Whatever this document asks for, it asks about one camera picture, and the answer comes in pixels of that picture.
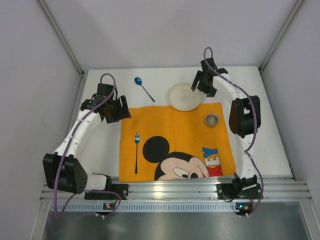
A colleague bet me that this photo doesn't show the blue metallic fork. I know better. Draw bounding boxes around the blue metallic fork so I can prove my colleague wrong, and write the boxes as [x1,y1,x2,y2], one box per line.
[134,132,140,174]

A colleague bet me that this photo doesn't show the cream round plate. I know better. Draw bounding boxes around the cream round plate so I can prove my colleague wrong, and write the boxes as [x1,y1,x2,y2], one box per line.
[167,83,205,112]

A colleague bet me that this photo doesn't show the small grey cup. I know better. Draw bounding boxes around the small grey cup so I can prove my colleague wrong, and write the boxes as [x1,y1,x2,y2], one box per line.
[205,113,220,128]

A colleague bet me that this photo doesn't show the blue metallic spoon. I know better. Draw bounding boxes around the blue metallic spoon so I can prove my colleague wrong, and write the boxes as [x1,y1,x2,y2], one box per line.
[134,77,156,103]

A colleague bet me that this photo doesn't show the orange Mickey placemat cloth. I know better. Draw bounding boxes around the orange Mickey placemat cloth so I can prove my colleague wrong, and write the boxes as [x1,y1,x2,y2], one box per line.
[119,103,236,182]

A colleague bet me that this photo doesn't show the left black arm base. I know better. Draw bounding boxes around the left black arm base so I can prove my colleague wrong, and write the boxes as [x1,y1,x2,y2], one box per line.
[84,184,129,200]

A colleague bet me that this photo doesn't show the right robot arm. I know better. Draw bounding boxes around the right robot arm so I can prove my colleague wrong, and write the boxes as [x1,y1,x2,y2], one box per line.
[191,57,261,192]

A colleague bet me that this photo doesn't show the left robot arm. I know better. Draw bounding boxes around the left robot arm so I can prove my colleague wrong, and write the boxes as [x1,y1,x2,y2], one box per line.
[42,83,131,194]

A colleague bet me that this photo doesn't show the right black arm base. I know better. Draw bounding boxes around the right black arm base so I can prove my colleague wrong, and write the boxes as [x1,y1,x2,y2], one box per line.
[216,173,263,202]

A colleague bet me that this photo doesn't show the aluminium rail frame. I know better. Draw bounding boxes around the aluminium rail frame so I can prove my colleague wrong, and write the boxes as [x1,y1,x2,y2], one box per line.
[30,66,320,240]

